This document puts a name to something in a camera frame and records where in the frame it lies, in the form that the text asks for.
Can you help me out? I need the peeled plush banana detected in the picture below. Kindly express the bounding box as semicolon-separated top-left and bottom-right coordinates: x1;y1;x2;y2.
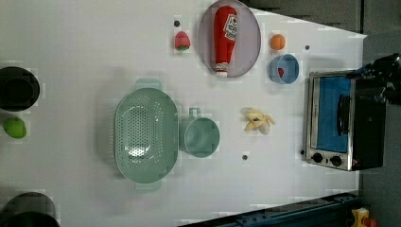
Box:
242;107;275;135

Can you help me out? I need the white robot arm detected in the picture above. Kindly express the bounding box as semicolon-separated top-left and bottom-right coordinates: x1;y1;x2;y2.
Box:
346;53;401;105

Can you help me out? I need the green mug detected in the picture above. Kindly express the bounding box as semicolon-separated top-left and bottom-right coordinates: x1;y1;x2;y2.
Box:
179;107;220;158

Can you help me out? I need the green oval colander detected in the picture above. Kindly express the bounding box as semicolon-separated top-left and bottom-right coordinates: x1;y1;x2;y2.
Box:
113;79;179;193

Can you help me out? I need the red plush strawberry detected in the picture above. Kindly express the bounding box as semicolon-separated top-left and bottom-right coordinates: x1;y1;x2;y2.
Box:
174;31;191;51

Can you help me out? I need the grey oval plate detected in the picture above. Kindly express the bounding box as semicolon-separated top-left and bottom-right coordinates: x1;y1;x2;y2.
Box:
198;0;261;78

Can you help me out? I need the red ketchup bottle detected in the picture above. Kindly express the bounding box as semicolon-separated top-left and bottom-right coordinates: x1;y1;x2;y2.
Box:
214;6;237;77

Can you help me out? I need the blue cup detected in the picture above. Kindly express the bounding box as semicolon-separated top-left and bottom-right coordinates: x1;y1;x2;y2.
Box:
269;54;300;84

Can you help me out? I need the orange toy fruit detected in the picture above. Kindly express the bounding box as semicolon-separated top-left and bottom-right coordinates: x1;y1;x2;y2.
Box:
270;34;287;50

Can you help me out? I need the silver toaster oven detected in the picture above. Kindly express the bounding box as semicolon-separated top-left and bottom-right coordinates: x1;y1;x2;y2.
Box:
305;71;386;171

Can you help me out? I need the black round base upper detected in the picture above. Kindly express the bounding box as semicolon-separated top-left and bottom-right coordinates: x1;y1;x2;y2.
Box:
0;66;40;112

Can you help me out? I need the black round base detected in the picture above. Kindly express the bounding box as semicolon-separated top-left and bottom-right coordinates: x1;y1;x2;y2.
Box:
1;192;61;227
0;66;40;112

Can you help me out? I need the green toy pear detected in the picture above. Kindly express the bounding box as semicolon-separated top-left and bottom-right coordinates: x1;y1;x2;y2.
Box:
3;117;26;139

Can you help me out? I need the yellow red emergency button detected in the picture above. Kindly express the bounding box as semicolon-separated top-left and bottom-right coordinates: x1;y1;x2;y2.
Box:
351;208;377;227

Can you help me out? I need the black round base lower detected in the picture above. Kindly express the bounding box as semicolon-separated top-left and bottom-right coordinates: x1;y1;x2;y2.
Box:
1;192;61;227

